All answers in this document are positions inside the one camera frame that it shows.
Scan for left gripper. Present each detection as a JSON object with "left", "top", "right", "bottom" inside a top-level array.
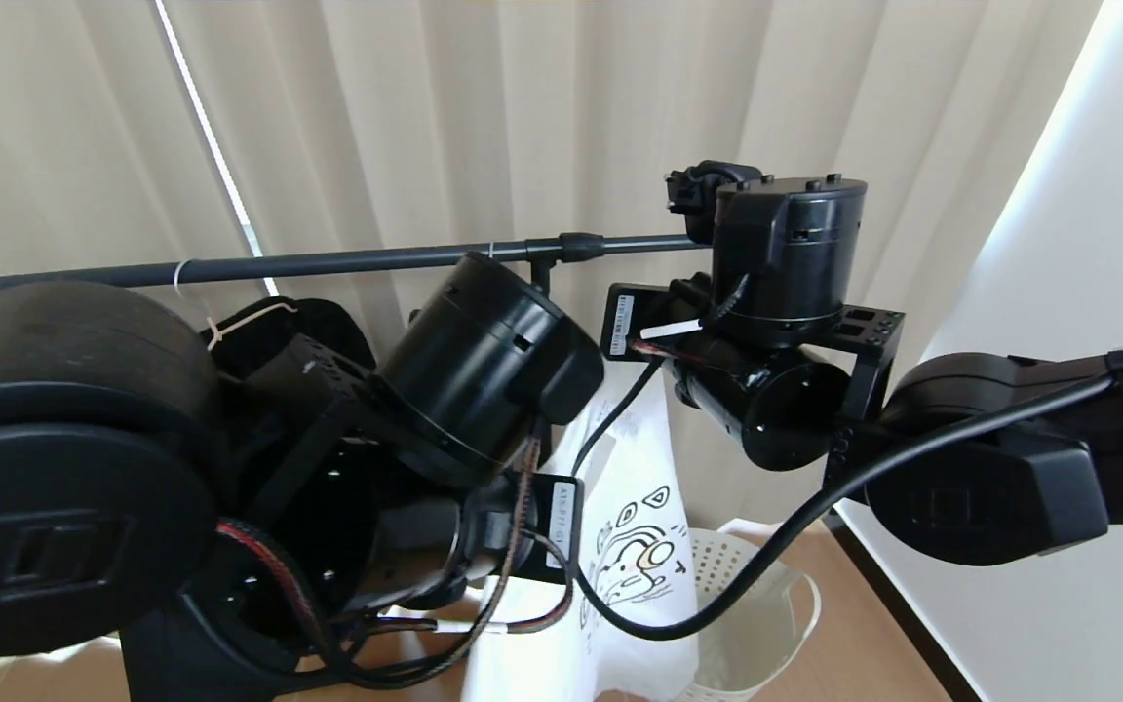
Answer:
[{"left": 464, "top": 473, "right": 584, "bottom": 586}]

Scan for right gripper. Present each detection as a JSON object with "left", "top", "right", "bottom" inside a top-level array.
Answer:
[{"left": 600, "top": 277, "right": 720, "bottom": 364}]

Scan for white garment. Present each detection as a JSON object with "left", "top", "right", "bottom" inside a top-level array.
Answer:
[{"left": 459, "top": 369, "right": 701, "bottom": 702}]

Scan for black shorts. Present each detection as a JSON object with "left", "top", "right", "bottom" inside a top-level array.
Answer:
[{"left": 199, "top": 296, "right": 379, "bottom": 391}]

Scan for pink clothes hanger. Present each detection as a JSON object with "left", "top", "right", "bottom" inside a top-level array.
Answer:
[{"left": 205, "top": 299, "right": 300, "bottom": 351}]

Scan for white laundry basket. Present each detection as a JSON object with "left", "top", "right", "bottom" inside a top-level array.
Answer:
[{"left": 671, "top": 525, "right": 824, "bottom": 702}]

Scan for black clothes rack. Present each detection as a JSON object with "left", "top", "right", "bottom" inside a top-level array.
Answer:
[{"left": 0, "top": 232, "right": 711, "bottom": 299}]

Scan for beige curtain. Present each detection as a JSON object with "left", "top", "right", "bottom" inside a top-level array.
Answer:
[{"left": 0, "top": 0, "right": 1104, "bottom": 532}]

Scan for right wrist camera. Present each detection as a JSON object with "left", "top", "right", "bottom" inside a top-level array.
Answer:
[{"left": 666, "top": 160, "right": 767, "bottom": 246}]

